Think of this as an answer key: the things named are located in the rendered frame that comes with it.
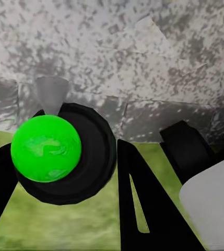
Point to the insectifuge atomizer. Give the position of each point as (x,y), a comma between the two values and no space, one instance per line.
(66,153)

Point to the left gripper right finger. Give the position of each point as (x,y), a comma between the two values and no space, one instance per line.
(168,229)

